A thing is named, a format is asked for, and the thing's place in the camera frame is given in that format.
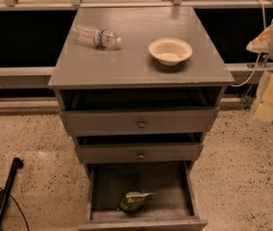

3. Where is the green jalapeno chip bag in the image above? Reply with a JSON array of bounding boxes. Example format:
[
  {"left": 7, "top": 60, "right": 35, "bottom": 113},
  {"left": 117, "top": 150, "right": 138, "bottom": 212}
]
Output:
[{"left": 119, "top": 192, "right": 155, "bottom": 212}]

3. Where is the grey top drawer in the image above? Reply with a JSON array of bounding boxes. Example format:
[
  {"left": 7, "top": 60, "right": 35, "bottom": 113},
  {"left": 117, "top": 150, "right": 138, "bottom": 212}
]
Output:
[{"left": 60, "top": 108, "right": 218, "bottom": 137}]

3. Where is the grey middle drawer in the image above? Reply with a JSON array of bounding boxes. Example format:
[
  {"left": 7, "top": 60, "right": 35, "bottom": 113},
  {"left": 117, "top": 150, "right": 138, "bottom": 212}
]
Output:
[{"left": 76, "top": 142, "right": 204, "bottom": 164}]

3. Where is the grey wooden drawer cabinet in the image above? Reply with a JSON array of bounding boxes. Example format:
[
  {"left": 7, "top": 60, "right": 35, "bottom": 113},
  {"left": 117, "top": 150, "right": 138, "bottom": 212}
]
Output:
[{"left": 48, "top": 6, "right": 236, "bottom": 231}]

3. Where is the brass top drawer knob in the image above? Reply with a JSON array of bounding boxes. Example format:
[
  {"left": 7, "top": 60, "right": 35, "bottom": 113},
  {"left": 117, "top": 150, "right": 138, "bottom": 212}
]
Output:
[{"left": 138, "top": 121, "right": 146, "bottom": 128}]

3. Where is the brass drawer knob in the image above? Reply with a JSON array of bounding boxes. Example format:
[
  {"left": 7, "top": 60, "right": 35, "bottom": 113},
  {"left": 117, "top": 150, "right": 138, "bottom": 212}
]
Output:
[
  {"left": 138, "top": 152, "right": 144, "bottom": 160},
  {"left": 138, "top": 121, "right": 146, "bottom": 128}
]

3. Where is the brass middle drawer knob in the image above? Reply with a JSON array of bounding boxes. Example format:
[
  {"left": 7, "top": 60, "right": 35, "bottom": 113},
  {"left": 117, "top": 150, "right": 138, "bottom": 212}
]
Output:
[{"left": 138, "top": 152, "right": 144, "bottom": 160}]

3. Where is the grey open bottom drawer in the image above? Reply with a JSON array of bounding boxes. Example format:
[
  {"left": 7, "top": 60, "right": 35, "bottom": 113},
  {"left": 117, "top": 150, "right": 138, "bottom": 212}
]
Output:
[{"left": 78, "top": 162, "right": 207, "bottom": 231}]

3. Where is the white paper bowl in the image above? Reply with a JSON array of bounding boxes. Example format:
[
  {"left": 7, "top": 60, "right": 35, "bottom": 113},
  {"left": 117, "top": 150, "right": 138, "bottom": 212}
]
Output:
[{"left": 149, "top": 38, "right": 193, "bottom": 66}]

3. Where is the clear plastic water bottle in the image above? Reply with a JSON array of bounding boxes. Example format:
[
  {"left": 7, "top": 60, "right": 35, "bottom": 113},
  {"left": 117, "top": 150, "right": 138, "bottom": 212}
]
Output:
[{"left": 73, "top": 24, "right": 122, "bottom": 49}]

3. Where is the black stand leg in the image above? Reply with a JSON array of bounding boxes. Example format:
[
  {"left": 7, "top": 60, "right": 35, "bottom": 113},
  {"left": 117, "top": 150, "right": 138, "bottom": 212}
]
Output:
[{"left": 0, "top": 157, "right": 23, "bottom": 229}]

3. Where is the white cable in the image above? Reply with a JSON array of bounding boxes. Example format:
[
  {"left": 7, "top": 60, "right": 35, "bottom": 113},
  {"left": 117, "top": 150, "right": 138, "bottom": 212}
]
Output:
[{"left": 229, "top": 0, "right": 273, "bottom": 89}]

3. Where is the metal railing frame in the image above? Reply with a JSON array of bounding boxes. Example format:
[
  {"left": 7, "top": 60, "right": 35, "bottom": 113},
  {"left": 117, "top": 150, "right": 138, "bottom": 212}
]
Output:
[{"left": 0, "top": 0, "right": 273, "bottom": 117}]

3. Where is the thin black cable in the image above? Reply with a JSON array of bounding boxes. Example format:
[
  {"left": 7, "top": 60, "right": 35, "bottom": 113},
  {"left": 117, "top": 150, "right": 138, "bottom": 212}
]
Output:
[{"left": 0, "top": 173, "right": 31, "bottom": 231}]

